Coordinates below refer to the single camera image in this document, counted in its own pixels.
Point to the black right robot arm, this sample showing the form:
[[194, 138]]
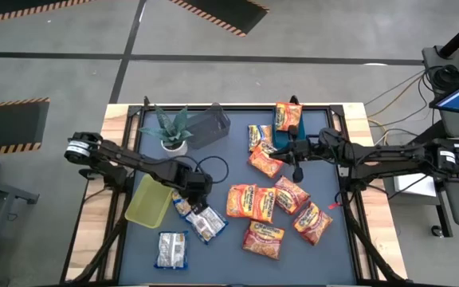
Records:
[[393, 153]]

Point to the dark gray plastic bin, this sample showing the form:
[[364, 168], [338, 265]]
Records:
[[209, 127]]

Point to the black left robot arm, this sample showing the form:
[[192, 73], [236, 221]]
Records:
[[134, 161]]

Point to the blue-gray table mat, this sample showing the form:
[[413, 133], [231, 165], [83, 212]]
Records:
[[213, 247]]

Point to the black caster wheel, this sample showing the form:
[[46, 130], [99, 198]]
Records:
[[436, 230]]

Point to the teal plastic bin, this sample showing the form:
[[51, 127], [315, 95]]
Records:
[[278, 139]]

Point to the yellow-green plastic bin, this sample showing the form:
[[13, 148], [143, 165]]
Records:
[[147, 203]]

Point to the white paper label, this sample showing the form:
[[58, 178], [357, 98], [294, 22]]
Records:
[[410, 187]]

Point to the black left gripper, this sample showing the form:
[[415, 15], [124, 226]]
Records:
[[195, 185]]

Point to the green plant in white pot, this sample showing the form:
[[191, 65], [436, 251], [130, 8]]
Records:
[[171, 131]]

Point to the red-orange Maruchan noodle pack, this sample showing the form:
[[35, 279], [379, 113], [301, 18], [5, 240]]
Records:
[[312, 223], [291, 195]]

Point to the red Maruchan roast beef pack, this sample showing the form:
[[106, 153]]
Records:
[[263, 240]]

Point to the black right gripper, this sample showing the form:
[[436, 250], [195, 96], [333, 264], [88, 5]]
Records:
[[303, 148]]

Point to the black diagonal cart strut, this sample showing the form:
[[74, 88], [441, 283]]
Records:
[[430, 133]]

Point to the orange Maruchan noodle pack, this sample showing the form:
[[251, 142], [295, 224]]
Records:
[[239, 201], [263, 163], [264, 205], [288, 116]]

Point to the black metal rig frame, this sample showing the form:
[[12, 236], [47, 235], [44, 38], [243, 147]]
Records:
[[245, 107]]

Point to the white silver noodle packet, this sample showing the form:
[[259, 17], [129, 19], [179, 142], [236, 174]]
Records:
[[207, 224]]

